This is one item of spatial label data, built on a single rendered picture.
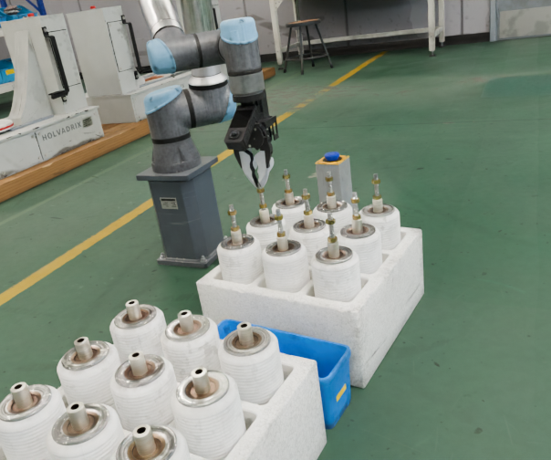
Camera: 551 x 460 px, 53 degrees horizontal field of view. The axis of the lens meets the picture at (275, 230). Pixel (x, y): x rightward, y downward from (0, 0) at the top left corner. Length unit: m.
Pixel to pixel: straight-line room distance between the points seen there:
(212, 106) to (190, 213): 0.32
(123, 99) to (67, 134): 0.63
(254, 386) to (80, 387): 0.27
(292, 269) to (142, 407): 0.44
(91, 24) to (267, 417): 3.33
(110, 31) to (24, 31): 0.58
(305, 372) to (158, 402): 0.23
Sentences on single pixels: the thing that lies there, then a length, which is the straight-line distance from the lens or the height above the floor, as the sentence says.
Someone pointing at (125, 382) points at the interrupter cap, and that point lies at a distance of 0.87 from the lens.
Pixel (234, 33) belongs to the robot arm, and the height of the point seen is 0.68.
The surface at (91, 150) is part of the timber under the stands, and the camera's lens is 3.40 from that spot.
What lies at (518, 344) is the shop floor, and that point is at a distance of 1.29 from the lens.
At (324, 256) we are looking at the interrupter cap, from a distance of 1.10.
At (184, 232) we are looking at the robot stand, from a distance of 1.71.
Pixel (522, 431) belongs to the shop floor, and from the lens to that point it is 1.10.
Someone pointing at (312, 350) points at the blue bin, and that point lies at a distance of 1.11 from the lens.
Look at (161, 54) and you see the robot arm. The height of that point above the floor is 0.66.
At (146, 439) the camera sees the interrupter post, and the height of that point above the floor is 0.27.
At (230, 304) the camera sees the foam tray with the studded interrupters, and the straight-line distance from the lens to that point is 1.22.
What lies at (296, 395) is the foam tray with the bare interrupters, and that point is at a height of 0.17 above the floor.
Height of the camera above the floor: 0.74
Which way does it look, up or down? 23 degrees down
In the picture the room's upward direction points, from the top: 8 degrees counter-clockwise
